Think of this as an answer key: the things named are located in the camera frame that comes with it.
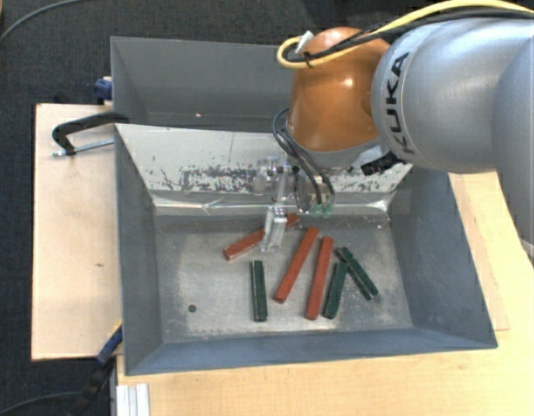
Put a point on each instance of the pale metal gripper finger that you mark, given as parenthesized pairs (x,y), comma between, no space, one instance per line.
(269,232)
(279,232)

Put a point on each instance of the red-brown flat block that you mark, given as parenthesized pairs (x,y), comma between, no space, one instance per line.
(295,267)
(243,245)
(319,280)

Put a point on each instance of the dark green flat block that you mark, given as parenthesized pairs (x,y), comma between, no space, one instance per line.
(360,275)
(335,293)
(258,290)

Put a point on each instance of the grey metal bin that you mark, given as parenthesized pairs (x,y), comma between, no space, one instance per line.
(215,293)

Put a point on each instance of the pale wood board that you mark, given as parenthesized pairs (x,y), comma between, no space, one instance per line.
(76,232)

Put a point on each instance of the black cylinder on white bracket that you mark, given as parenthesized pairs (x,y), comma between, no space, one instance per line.
(377,165)

